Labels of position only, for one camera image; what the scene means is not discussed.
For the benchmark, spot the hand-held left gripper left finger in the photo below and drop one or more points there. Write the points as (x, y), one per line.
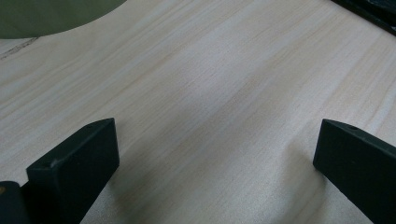
(74, 168)

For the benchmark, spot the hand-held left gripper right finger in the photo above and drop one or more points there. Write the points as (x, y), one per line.
(358, 168)

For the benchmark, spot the green plastic trash bin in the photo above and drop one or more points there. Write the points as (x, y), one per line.
(46, 15)

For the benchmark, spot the dark straight-edged object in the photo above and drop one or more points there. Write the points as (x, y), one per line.
(376, 11)

